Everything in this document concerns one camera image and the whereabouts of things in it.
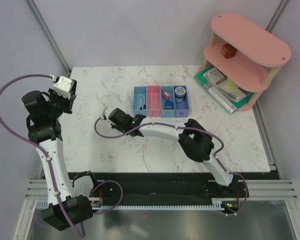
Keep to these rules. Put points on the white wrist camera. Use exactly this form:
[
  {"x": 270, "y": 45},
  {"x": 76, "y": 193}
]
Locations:
[
  {"x": 107, "y": 112},
  {"x": 62, "y": 86}
]

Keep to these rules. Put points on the purple blue bin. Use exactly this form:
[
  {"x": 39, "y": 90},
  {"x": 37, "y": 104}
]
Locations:
[{"x": 182, "y": 109}]

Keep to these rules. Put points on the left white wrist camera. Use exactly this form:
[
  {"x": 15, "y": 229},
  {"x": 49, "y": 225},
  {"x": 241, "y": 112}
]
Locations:
[{"x": 62, "y": 86}]

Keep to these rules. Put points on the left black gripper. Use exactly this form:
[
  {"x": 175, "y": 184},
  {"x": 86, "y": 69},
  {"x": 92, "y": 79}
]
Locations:
[{"x": 68, "y": 102}]

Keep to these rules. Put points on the green spiral notebook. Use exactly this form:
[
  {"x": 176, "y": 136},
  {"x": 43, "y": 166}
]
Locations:
[{"x": 213, "y": 81}]

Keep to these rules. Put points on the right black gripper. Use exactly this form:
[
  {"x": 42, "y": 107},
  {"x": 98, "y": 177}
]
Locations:
[{"x": 114, "y": 126}]

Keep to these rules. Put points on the pink bin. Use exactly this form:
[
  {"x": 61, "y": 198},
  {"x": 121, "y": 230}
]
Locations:
[{"x": 153, "y": 101}]

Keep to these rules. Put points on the pink two tier shelf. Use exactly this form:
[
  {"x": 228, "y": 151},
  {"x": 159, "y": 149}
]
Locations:
[{"x": 260, "y": 55}]

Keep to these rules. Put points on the light blue end bin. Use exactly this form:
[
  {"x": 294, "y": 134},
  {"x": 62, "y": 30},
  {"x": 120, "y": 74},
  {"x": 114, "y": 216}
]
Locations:
[{"x": 138, "y": 92}]

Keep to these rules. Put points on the pink eraser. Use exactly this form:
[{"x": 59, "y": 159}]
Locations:
[{"x": 166, "y": 96}]

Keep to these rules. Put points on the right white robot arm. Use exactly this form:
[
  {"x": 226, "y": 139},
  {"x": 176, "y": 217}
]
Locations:
[{"x": 195, "y": 141}]

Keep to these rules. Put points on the blue pencil sharpener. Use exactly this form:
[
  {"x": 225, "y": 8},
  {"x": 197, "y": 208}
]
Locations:
[{"x": 168, "y": 105}]

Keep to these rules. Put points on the red brown small box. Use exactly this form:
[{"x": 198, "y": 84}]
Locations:
[{"x": 228, "y": 51}]

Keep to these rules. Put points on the blue cleaning gel jar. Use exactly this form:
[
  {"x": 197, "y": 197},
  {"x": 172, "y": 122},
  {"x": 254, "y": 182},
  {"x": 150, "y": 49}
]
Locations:
[{"x": 179, "y": 94}]

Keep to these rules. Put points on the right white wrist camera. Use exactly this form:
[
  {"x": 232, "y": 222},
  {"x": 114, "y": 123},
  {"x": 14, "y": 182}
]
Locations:
[{"x": 107, "y": 112}]

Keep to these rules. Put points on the black capped pen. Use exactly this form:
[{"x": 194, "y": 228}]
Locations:
[{"x": 142, "y": 103}]

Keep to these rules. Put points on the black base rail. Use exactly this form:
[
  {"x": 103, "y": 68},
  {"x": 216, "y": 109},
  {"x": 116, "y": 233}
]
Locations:
[{"x": 165, "y": 188}]

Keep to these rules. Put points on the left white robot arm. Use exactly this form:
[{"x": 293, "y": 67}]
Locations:
[{"x": 68, "y": 200}]

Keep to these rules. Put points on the white cable duct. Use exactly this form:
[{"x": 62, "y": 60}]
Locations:
[{"x": 215, "y": 206}]

